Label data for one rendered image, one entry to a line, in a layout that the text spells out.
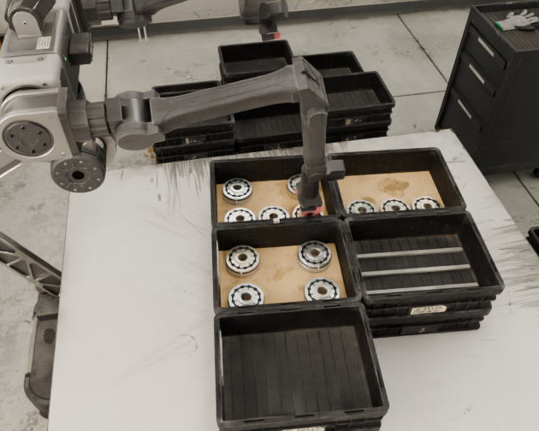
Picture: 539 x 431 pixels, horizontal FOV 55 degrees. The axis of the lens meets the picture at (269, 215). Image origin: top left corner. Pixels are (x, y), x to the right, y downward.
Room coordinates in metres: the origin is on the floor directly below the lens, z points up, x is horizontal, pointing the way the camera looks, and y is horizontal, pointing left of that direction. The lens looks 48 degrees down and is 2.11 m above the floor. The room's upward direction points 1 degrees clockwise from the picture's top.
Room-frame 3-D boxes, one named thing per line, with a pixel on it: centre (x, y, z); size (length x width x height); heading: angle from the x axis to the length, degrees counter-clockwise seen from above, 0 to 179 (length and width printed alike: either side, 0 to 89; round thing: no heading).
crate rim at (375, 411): (0.59, -0.07, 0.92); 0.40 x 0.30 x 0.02; 96
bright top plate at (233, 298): (0.81, 0.06, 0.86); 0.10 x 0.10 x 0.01
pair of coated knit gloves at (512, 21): (2.42, -1.21, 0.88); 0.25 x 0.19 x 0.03; 101
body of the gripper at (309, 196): (1.13, -0.12, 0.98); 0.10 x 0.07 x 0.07; 11
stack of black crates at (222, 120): (2.07, 0.39, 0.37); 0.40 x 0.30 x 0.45; 101
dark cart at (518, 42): (2.37, -1.34, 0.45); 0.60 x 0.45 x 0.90; 101
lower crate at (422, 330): (0.93, -0.44, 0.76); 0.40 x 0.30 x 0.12; 96
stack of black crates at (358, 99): (2.23, -0.40, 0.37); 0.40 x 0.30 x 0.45; 101
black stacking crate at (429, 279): (0.93, -0.44, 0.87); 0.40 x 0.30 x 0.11; 96
